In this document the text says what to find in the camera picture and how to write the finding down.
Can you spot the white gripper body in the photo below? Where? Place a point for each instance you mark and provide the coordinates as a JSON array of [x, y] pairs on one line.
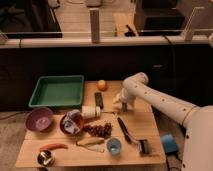
[[124, 97]]

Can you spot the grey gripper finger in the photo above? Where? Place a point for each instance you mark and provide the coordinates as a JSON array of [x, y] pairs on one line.
[[124, 107]]

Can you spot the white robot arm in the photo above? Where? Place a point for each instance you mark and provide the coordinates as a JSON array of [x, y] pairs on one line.
[[198, 121]]

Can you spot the black rectangular sponge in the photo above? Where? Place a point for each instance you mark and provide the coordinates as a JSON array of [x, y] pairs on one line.
[[99, 100]]

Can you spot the orange fruit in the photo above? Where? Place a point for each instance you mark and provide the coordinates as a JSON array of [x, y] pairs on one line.
[[102, 85]]

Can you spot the bunch of dark grapes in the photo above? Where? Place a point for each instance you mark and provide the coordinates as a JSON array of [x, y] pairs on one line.
[[103, 131]]

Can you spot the white cylindrical cup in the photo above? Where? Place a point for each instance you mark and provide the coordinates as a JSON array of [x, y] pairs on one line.
[[89, 112]]

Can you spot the blue glass cup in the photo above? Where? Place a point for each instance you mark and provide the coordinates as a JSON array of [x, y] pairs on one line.
[[114, 146]]

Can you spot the black dish brush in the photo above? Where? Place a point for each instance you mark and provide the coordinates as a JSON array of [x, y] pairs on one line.
[[142, 144]]

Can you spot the brown bowl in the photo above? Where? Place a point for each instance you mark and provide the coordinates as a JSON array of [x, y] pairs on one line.
[[79, 121]]

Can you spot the yellow banana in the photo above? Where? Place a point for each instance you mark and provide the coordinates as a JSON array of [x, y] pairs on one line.
[[90, 141]]

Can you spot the crumpled white cloth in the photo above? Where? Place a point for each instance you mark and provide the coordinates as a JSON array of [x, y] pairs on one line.
[[69, 124]]

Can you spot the blue tape roll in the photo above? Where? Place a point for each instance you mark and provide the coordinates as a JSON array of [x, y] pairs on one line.
[[169, 144]]

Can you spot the green plastic tray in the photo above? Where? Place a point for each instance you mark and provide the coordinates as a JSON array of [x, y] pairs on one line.
[[58, 91]]

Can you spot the red chili pepper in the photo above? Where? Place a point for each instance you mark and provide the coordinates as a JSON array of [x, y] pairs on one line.
[[53, 146]]

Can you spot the purple bowl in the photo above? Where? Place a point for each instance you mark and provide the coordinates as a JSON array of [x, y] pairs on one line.
[[39, 119]]

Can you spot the small metal bowl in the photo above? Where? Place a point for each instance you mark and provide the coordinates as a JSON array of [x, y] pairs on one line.
[[45, 158]]

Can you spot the black handled knife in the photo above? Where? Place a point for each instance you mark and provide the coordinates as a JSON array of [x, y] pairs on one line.
[[124, 130]]

